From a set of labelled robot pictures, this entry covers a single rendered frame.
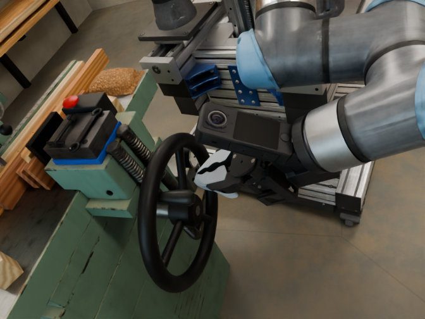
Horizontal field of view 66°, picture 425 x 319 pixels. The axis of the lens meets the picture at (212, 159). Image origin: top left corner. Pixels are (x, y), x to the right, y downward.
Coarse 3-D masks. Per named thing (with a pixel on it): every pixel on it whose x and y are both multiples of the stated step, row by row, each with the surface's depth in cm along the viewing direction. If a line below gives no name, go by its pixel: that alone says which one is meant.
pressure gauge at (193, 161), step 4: (184, 148) 91; (184, 152) 90; (188, 152) 89; (188, 156) 89; (192, 156) 91; (188, 160) 89; (192, 160) 91; (196, 160) 93; (188, 164) 90; (192, 164) 91; (196, 164) 93; (192, 168) 96
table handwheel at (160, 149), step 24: (168, 144) 54; (192, 144) 62; (144, 192) 49; (216, 192) 73; (144, 216) 48; (168, 216) 60; (192, 216) 58; (216, 216) 72; (144, 240) 48; (168, 240) 56; (144, 264) 50; (168, 264) 54; (192, 264) 65; (168, 288) 53
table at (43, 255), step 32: (128, 96) 76; (32, 192) 64; (64, 192) 61; (0, 224) 61; (32, 224) 58; (64, 224) 57; (32, 256) 53; (64, 256) 57; (0, 288) 51; (32, 288) 51
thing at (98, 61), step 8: (96, 56) 87; (104, 56) 90; (88, 64) 85; (96, 64) 87; (104, 64) 90; (80, 72) 83; (88, 72) 84; (96, 72) 87; (72, 80) 82; (80, 80) 82; (88, 80) 84; (72, 88) 79; (80, 88) 82; (88, 88) 84; (64, 96) 77; (56, 104) 76; (48, 112) 75; (0, 176) 64; (0, 208) 62
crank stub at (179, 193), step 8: (160, 192) 50; (168, 192) 50; (176, 192) 49; (184, 192) 48; (192, 192) 49; (160, 200) 50; (168, 200) 49; (176, 200) 48; (184, 200) 48; (192, 200) 48
